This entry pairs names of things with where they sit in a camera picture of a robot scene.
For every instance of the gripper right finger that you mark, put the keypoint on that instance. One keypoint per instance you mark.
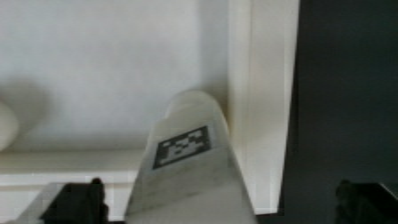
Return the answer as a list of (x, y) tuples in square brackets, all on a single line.
[(367, 203)]

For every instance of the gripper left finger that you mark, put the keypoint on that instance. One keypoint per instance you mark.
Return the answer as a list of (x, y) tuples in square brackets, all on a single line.
[(79, 206)]

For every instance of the white table leg with tag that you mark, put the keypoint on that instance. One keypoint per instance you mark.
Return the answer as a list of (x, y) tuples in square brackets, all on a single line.
[(189, 189)]

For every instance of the white square tabletop panel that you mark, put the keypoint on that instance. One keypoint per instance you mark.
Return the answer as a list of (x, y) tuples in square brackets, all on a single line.
[(100, 57)]

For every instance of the white right fence piece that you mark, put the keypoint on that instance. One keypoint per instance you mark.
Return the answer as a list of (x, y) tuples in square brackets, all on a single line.
[(273, 61)]

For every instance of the white front fence wall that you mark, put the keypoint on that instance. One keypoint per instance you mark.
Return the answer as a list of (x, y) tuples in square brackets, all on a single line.
[(38, 205)]

